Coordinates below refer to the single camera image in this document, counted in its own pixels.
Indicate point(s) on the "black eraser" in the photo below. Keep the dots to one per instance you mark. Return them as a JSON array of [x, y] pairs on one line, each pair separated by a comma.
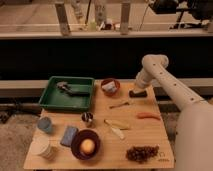
[[137, 95]]

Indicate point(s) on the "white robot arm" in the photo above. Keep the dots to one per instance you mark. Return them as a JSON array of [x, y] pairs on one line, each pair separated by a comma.
[[194, 139]]

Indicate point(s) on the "red bowl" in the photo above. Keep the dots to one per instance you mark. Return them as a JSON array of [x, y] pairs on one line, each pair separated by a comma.
[[105, 81]]

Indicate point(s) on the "white object in red bowl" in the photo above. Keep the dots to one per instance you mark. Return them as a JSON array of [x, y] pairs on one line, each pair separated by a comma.
[[110, 87]]

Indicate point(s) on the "small metal cup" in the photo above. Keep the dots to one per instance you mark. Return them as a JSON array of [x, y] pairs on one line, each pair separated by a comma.
[[87, 118]]

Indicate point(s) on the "grey tool in tray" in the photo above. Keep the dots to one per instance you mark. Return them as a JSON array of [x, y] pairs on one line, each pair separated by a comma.
[[64, 87]]

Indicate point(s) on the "green plastic tray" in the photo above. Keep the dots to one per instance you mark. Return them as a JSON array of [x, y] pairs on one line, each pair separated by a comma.
[[52, 99]]

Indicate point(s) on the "orange carrot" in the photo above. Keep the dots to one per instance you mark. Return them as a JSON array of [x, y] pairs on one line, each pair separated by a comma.
[[147, 115]]

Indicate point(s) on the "wooden table board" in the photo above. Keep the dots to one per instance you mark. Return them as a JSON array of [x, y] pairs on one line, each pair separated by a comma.
[[112, 152]]

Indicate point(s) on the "dark brown bowl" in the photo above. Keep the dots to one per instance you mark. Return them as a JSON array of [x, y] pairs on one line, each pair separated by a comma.
[[77, 140]]

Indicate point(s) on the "blue sponge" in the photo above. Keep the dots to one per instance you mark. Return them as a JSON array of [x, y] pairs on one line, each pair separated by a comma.
[[68, 136]]

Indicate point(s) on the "orange ball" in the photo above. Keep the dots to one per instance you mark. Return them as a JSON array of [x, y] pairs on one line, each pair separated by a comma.
[[87, 146]]

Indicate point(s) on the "blue cup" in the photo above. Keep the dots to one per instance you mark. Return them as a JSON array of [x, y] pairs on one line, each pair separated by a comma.
[[45, 125]]

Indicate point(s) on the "bunch of dark grapes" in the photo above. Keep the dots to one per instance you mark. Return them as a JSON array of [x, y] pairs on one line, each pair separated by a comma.
[[141, 154]]

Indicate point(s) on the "white cup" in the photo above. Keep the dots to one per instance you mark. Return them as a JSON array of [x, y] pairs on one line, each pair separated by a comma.
[[41, 146]]

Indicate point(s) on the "black camera on stand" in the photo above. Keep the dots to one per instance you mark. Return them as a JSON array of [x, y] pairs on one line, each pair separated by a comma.
[[199, 9]]

